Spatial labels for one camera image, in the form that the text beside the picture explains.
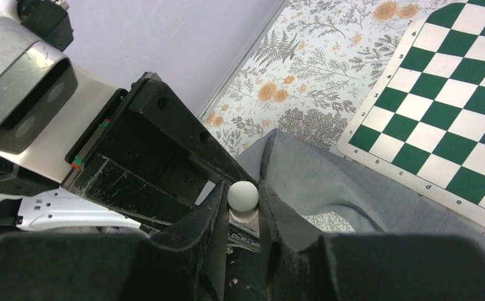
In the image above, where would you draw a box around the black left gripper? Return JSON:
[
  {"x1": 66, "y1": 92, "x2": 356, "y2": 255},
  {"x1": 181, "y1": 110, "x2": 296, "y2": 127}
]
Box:
[{"x1": 63, "y1": 72, "x2": 255, "y2": 230}]

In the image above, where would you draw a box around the clear nail polish bottle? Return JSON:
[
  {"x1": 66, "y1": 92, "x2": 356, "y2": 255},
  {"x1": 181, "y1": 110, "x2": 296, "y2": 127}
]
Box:
[{"x1": 227, "y1": 210, "x2": 260, "y2": 253}]

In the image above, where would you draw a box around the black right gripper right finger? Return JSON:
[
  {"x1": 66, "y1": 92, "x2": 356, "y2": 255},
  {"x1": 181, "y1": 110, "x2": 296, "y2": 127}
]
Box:
[{"x1": 259, "y1": 180, "x2": 485, "y2": 300}]

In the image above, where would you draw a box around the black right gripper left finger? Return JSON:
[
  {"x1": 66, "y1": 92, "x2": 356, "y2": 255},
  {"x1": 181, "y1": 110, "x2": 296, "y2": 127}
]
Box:
[{"x1": 0, "y1": 182, "x2": 229, "y2": 300}]

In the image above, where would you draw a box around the grey sleeved forearm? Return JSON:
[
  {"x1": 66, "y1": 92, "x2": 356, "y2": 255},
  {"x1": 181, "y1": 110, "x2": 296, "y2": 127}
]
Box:
[{"x1": 237, "y1": 129, "x2": 485, "y2": 250}]

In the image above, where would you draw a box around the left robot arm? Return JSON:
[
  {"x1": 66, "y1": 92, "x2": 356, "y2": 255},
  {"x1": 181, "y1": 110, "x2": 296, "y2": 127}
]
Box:
[{"x1": 0, "y1": 1, "x2": 250, "y2": 231}]

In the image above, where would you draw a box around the green white chess mat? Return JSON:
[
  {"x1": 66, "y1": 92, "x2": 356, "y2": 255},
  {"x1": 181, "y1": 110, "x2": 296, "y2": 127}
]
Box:
[{"x1": 337, "y1": 1, "x2": 485, "y2": 227}]

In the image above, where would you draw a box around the floral tablecloth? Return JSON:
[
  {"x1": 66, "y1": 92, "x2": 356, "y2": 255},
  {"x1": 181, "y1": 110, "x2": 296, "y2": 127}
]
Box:
[{"x1": 203, "y1": 1, "x2": 485, "y2": 236}]

